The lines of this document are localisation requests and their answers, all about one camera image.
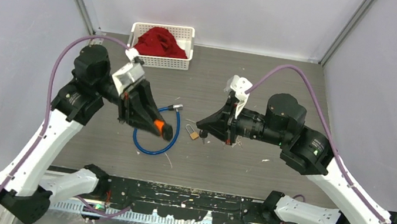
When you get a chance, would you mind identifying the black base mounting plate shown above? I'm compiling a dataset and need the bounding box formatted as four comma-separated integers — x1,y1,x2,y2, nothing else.
43,166,302,224

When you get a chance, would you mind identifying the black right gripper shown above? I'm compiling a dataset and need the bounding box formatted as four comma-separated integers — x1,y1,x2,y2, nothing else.
196,92,292,153

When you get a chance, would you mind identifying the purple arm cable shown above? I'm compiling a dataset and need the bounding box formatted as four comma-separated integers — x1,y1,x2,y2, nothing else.
225,59,397,224
0,22,156,224

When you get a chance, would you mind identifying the white perforated plastic basket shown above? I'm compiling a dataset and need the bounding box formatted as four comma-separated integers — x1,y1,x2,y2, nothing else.
127,22,196,71

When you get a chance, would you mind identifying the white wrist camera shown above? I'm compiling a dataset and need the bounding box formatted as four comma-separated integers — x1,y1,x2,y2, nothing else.
224,75,253,119
112,62,145,96

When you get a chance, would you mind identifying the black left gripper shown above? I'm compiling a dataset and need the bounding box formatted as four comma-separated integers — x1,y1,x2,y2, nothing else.
88,69,173,135

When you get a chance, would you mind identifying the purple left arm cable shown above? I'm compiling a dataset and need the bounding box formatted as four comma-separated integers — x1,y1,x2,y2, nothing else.
0,22,156,224

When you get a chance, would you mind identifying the black headed key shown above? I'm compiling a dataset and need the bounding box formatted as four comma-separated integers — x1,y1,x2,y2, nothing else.
199,130,209,145

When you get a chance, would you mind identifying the brass padlock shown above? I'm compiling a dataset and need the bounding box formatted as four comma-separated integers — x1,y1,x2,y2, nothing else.
185,124,200,141

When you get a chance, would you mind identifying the orange black padlock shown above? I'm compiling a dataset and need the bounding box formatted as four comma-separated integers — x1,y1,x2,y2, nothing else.
154,119,174,142

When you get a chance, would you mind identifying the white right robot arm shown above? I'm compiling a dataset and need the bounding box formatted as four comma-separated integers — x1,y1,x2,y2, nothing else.
197,91,397,224

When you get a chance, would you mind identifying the red cloth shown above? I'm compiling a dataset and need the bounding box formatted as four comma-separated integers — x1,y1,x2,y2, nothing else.
133,27,187,59

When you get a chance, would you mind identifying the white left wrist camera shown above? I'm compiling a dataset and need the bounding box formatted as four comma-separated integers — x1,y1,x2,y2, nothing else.
112,62,145,96

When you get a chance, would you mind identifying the silver key bunch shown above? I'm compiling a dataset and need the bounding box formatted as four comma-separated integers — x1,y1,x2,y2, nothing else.
237,140,243,149

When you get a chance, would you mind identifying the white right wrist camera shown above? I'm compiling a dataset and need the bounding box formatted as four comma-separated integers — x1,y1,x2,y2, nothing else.
224,75,253,119

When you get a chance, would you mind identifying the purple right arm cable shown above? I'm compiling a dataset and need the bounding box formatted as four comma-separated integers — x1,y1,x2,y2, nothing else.
225,59,397,224

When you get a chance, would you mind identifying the blue cable lock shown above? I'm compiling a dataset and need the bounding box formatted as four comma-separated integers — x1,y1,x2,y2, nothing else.
132,103,184,156

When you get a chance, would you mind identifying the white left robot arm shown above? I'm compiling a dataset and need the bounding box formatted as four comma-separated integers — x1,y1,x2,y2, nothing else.
0,45,174,224

